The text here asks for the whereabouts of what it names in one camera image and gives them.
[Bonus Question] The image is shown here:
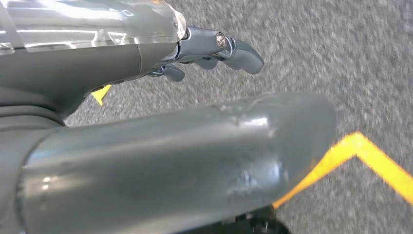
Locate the yellow floor tape square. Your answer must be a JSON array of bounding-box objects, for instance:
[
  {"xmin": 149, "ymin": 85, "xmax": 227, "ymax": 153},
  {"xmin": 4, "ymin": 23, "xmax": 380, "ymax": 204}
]
[{"xmin": 91, "ymin": 84, "xmax": 413, "ymax": 210}]

